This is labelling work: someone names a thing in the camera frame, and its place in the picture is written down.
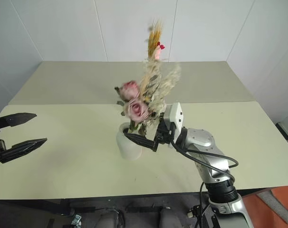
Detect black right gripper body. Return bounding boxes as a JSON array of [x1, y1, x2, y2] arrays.
[[152, 112, 176, 152]]

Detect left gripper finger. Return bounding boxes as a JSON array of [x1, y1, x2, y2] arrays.
[[0, 138, 48, 164], [0, 112, 38, 129]]

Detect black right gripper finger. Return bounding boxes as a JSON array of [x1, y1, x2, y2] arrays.
[[124, 133, 157, 152]]

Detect dried flower bouquet pink roses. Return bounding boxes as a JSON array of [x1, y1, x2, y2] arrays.
[[114, 19, 182, 136]]

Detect white ceramic vase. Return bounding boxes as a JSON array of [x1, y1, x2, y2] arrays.
[[116, 123, 144, 161]]

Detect dark grey rounded shape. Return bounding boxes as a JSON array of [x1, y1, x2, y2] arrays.
[[96, 209, 126, 228]]

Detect grey floor mat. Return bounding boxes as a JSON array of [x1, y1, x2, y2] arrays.
[[256, 189, 288, 224]]

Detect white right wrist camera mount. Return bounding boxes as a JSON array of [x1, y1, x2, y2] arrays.
[[163, 102, 184, 148]]

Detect black table frame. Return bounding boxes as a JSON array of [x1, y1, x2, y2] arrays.
[[0, 189, 274, 217]]

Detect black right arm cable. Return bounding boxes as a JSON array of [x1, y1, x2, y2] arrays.
[[170, 140, 239, 216]]

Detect small metal caster bracket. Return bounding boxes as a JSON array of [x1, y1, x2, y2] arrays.
[[69, 213, 83, 228]]

